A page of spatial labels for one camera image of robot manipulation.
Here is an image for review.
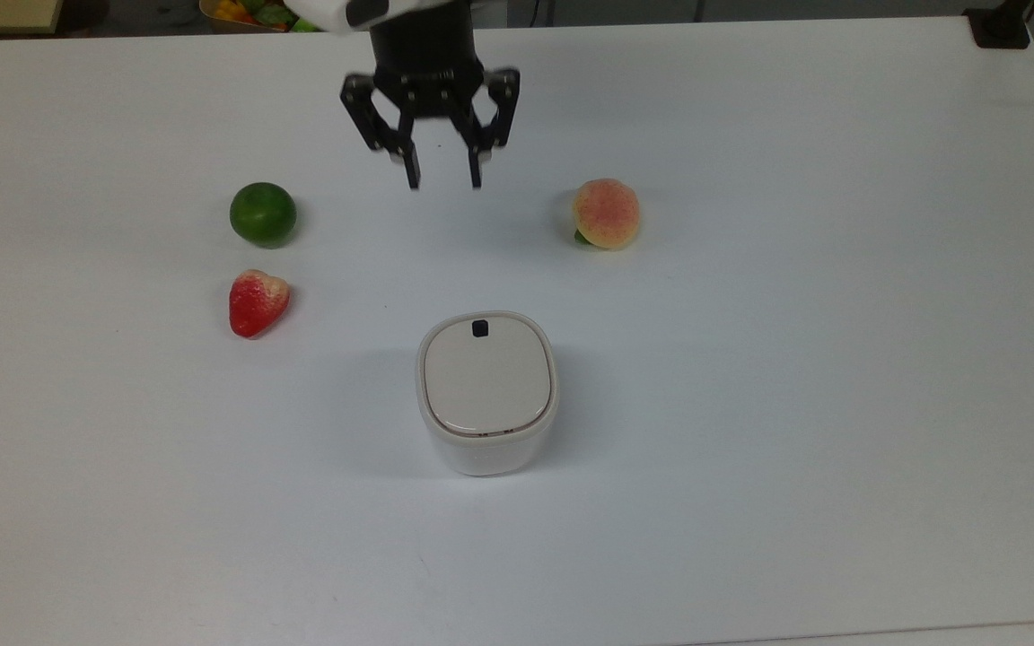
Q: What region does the cream garbage bin with lid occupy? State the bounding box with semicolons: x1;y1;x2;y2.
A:
416;310;561;477

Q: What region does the toy peach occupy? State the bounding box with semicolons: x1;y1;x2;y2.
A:
571;178;642;251

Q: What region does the bowl of toy fruit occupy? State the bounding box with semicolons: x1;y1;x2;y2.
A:
198;0;322;35

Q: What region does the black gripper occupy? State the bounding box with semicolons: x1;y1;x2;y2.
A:
340;3;521;192

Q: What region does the red toy strawberry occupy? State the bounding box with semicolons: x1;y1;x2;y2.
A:
229;269;292;340

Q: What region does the black table clamp base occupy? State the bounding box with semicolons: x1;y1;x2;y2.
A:
965;0;1034;50

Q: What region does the green toy lime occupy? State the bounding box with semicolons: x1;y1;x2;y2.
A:
230;182;298;249

